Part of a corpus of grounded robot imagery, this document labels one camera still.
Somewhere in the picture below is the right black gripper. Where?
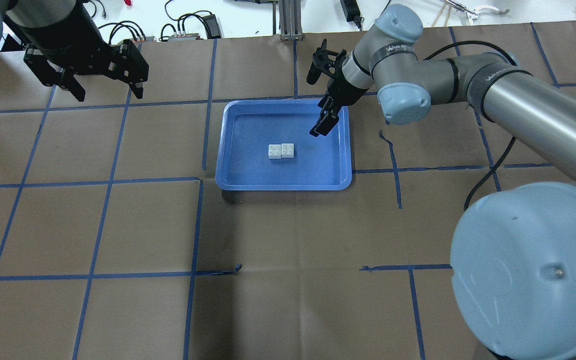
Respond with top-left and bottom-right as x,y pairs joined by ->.
306,39 -> 369,137

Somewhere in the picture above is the white block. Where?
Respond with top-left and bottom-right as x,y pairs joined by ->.
267,144 -> 282,160
280,143 -> 295,158

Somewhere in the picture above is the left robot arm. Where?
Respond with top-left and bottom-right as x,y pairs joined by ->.
0,0 -> 149,102

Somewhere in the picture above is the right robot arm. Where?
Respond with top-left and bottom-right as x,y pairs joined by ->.
306,4 -> 576,360

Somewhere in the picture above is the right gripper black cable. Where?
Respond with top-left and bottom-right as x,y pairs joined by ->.
423,40 -> 519,211

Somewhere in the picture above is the blue plastic tray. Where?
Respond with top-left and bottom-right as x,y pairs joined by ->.
215,99 -> 353,191

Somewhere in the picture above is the aluminium frame post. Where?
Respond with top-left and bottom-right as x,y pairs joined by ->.
277,0 -> 304,42

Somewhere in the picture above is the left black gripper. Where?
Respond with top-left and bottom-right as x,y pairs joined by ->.
23,20 -> 150,102

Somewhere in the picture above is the black power adapter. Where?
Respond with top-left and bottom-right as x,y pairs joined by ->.
340,0 -> 362,23

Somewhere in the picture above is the reacher grabber tool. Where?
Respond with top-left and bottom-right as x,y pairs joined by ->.
440,0 -> 510,21

